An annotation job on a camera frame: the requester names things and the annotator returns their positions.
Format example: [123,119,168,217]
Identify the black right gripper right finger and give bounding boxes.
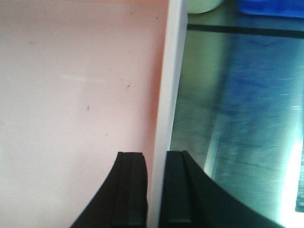
[162,151,281,228]

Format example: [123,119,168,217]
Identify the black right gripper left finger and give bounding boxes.
[72,152,148,228]

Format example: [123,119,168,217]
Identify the pink plastic bin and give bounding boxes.
[0,0,187,228]

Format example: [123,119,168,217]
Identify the cream plastic bin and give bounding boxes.
[188,0,224,14]

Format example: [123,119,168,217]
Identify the lower blue plastic crate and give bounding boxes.
[237,0,304,18]

